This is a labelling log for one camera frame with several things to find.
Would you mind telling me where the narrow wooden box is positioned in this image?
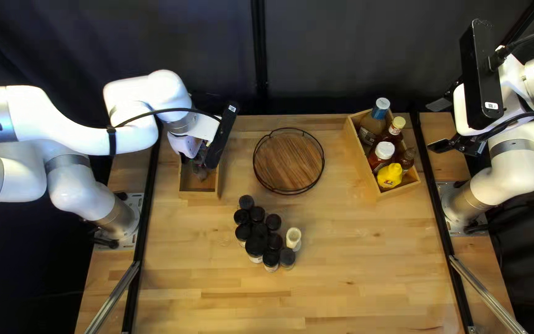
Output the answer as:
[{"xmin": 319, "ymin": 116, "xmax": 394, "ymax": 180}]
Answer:
[{"xmin": 178, "ymin": 153, "xmax": 225, "ymax": 201}]

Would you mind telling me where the round black wire rack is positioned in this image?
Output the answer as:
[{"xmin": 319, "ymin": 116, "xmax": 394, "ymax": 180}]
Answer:
[{"xmin": 252, "ymin": 127, "xmax": 326, "ymax": 195}]

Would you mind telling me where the black cable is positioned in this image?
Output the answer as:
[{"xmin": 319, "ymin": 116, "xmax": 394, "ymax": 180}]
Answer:
[
  {"xmin": 107, "ymin": 108, "xmax": 223, "ymax": 131},
  {"xmin": 476, "ymin": 23, "xmax": 534, "ymax": 142}
]

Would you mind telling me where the small brown sauce bottle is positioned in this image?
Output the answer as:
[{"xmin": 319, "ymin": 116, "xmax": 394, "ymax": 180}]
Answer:
[{"xmin": 399, "ymin": 148, "xmax": 417, "ymax": 174}]

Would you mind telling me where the wooden box with divider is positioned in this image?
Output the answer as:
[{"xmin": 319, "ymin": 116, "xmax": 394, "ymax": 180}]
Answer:
[{"xmin": 345, "ymin": 109, "xmax": 422, "ymax": 201}]

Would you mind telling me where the silver mounting plate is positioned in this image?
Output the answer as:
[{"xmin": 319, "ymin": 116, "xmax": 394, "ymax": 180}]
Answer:
[
  {"xmin": 93, "ymin": 192, "xmax": 145, "ymax": 251},
  {"xmin": 436, "ymin": 181, "xmax": 490, "ymax": 237}
]

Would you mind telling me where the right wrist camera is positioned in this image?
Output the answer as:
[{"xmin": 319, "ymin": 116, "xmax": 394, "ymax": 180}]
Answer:
[{"xmin": 458, "ymin": 19, "xmax": 505, "ymax": 131}]

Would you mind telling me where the red sauce bottle white cap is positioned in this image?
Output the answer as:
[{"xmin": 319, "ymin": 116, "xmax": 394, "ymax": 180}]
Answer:
[{"xmin": 368, "ymin": 141, "xmax": 396, "ymax": 173}]

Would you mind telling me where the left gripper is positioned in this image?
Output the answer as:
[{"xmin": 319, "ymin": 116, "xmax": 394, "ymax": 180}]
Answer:
[{"xmin": 169, "ymin": 115, "xmax": 222, "ymax": 159}]

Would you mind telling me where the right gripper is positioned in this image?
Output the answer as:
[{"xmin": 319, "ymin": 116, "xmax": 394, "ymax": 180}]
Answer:
[{"xmin": 426, "ymin": 56, "xmax": 528, "ymax": 157}]

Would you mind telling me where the yellow mustard bottle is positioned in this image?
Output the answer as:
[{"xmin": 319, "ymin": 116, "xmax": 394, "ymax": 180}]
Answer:
[{"xmin": 377, "ymin": 162, "xmax": 403, "ymax": 189}]

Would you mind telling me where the brown sauce bottle cream cap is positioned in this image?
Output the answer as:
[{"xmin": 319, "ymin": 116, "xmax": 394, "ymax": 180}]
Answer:
[{"xmin": 380, "ymin": 116, "xmax": 407, "ymax": 149}]

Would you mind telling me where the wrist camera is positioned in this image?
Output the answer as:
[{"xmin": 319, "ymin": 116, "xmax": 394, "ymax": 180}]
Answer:
[
  {"xmin": 203, "ymin": 102, "xmax": 241, "ymax": 169},
  {"xmin": 458, "ymin": 19, "xmax": 505, "ymax": 131}
]

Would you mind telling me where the tan dressing bottle blue cap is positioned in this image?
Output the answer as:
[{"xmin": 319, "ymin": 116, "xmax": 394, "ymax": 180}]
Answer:
[{"xmin": 359, "ymin": 97, "xmax": 391, "ymax": 147}]

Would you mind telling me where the jar with cream lid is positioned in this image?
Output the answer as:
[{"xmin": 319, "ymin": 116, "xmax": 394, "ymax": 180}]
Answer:
[{"xmin": 286, "ymin": 227, "xmax": 302, "ymax": 252}]

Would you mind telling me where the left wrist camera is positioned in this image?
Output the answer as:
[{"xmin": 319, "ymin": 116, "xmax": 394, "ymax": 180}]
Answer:
[{"xmin": 203, "ymin": 102, "xmax": 241, "ymax": 169}]

